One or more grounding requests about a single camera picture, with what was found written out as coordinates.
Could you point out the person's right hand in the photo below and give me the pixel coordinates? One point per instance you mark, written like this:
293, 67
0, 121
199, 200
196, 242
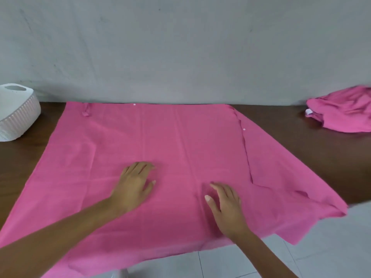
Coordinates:
230, 212

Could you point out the person's left hand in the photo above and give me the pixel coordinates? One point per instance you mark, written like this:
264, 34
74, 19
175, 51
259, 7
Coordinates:
133, 188

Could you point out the person's right thumb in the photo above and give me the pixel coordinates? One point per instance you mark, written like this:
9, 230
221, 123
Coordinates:
212, 204

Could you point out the person's left thumb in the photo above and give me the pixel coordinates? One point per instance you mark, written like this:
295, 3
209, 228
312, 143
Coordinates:
149, 187

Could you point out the pink cloth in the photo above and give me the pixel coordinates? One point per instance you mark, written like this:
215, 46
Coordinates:
342, 109
179, 141

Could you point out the person's right forearm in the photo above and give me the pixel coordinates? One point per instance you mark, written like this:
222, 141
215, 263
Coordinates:
260, 254

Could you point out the person's left forearm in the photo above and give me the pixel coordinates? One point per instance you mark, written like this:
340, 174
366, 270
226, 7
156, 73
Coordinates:
58, 234

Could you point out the white ribbed plastic basket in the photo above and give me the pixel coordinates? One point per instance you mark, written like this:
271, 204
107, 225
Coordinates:
16, 112

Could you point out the crumpled pink cloth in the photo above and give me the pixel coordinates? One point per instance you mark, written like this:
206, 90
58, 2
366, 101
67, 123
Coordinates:
342, 109

